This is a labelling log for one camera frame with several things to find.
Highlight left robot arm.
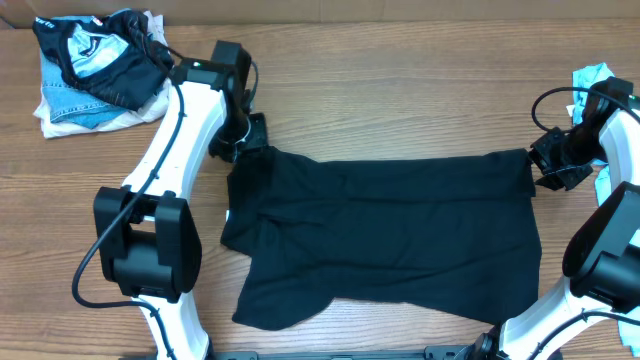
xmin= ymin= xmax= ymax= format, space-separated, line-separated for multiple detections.
xmin=72 ymin=41 xmax=268 ymax=359

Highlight folded white cloth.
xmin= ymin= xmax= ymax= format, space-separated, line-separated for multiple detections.
xmin=34 ymin=11 xmax=174 ymax=139

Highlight folded blue denim jeans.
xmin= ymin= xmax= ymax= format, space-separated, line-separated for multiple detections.
xmin=33 ymin=16 xmax=131 ymax=130

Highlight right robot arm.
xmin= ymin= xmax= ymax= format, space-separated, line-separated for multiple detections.
xmin=455 ymin=77 xmax=639 ymax=359

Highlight black t-shirt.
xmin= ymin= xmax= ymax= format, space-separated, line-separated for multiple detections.
xmin=221 ymin=147 xmax=541 ymax=331

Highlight black and grey jersey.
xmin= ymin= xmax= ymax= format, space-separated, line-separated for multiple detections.
xmin=32 ymin=10 xmax=173 ymax=111

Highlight light blue garment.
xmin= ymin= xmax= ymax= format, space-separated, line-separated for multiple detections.
xmin=567 ymin=63 xmax=639 ymax=358

